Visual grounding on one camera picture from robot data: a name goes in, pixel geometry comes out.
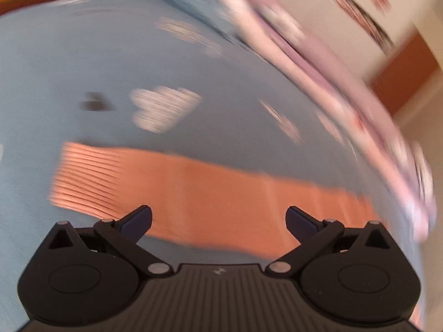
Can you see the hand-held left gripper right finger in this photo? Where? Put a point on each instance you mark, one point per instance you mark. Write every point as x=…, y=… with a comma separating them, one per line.
x=299, y=224

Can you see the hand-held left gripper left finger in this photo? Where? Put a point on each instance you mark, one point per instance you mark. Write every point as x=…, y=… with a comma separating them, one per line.
x=138, y=223

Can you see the orange knit sweater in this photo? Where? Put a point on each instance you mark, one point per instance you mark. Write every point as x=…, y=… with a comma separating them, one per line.
x=207, y=197

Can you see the pink floral quilt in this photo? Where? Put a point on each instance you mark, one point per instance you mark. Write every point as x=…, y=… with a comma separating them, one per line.
x=328, y=86

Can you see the blue floral bed sheet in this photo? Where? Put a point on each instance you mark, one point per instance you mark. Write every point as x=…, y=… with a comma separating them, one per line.
x=69, y=58

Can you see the brown wooden door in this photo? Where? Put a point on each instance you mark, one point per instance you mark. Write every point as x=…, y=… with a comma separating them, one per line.
x=405, y=76

